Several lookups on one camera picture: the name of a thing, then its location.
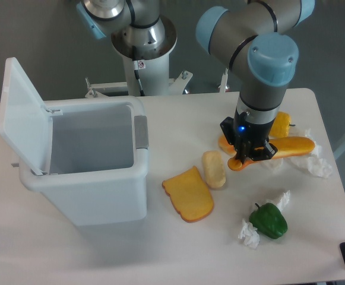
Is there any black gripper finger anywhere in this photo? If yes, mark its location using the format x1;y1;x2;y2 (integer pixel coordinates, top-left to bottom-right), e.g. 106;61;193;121
235;141;249;164
249;142;278;162

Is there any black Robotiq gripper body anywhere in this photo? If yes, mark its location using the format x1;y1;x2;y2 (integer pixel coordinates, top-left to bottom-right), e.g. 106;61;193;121
220;110;274;155

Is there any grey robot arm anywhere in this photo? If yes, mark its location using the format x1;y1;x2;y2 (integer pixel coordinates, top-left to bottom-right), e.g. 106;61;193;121
77;1;315;164

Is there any knotted round bread roll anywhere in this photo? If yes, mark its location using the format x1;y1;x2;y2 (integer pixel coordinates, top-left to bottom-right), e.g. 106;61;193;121
218;134;236;156

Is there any small oval pale bread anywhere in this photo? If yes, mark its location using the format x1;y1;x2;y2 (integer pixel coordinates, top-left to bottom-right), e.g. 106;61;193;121
202;150;226;189

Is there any toast bread slice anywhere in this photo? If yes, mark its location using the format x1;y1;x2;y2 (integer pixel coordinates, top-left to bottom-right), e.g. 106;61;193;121
162;166;214;223

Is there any white trash can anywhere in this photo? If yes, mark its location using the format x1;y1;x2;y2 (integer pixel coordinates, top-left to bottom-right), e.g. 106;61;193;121
19;96;148;226

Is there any white trash can lid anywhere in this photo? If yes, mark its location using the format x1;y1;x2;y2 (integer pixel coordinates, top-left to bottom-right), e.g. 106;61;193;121
0;57;63;176

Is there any crumpled tissue near roll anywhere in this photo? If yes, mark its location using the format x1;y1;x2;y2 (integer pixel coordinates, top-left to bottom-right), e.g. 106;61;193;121
261;159;284;172

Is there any yellow bell pepper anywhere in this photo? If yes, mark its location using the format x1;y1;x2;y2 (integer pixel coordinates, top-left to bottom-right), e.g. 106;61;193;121
269;112;293;138

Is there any large crumpled white tissue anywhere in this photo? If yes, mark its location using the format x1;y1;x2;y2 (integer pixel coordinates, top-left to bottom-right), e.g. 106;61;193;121
289;126;333;179

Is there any crumpled tissue behind green pepper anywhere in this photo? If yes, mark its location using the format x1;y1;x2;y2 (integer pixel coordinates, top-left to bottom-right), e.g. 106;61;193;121
270;190;290;212

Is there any green bell pepper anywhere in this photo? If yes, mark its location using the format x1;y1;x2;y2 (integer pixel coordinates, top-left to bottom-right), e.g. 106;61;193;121
249;202;288;239

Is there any crumpled tissue front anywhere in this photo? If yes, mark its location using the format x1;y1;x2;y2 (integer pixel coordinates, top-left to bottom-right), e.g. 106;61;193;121
238;219;260;249

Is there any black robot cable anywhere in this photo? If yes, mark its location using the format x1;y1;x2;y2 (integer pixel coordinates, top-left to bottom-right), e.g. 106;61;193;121
132;46;145;97

